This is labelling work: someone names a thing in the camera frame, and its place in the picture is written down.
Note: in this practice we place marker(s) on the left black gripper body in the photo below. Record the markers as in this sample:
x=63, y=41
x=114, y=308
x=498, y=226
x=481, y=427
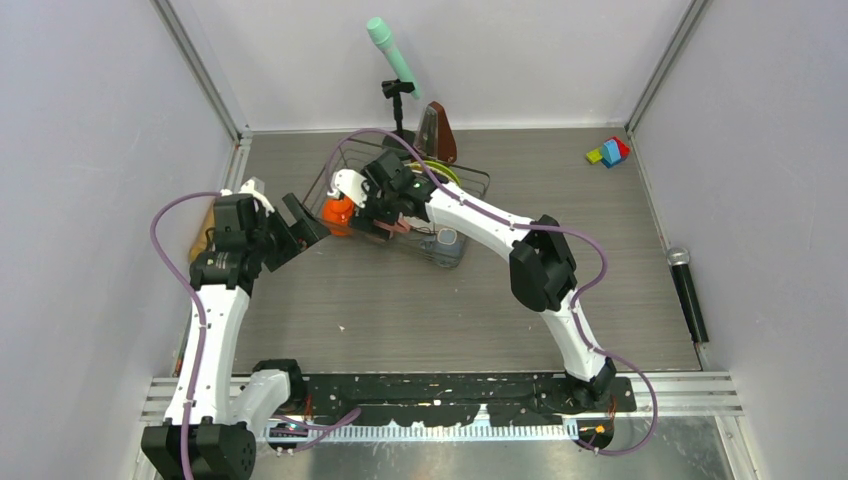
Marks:
x=271, y=228

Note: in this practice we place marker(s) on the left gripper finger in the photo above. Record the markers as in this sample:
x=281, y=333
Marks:
x=306, y=227
x=287, y=241

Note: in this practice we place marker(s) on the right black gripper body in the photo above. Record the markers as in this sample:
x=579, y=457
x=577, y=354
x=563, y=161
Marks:
x=377, y=203

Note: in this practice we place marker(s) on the orange bowl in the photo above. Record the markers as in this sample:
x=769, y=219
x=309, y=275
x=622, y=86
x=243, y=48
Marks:
x=336, y=215

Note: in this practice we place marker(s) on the lime green plate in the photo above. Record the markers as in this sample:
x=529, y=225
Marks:
x=441, y=171

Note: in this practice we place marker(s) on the black wire dish rack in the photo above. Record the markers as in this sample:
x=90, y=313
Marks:
x=355, y=154

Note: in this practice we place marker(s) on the grey mug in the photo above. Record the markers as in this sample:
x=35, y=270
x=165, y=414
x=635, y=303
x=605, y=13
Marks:
x=444, y=248

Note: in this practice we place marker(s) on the pink mug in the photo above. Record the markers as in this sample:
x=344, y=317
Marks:
x=401, y=226

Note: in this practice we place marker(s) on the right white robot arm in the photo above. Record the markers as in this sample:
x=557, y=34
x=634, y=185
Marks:
x=542, y=267

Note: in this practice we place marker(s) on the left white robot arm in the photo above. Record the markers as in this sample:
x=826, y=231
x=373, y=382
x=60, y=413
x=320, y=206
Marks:
x=208, y=432

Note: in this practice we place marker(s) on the wooden rolling pin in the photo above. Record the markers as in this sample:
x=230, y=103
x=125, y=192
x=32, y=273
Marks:
x=202, y=240

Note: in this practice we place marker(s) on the brown metronome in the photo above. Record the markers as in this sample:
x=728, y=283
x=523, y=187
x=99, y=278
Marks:
x=434, y=137

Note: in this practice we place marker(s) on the black microphone stand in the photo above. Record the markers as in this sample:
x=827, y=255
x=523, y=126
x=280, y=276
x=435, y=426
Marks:
x=394, y=90

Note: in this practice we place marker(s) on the teal microphone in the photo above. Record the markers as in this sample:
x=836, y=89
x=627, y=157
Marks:
x=383, y=39

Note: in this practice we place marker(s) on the colourful toy blocks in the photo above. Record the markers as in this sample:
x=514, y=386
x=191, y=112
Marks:
x=612, y=152

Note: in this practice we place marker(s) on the black handheld microphone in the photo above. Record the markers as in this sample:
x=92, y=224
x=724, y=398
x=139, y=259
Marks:
x=678, y=259

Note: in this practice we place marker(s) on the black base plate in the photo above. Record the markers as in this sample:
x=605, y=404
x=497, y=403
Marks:
x=451, y=399

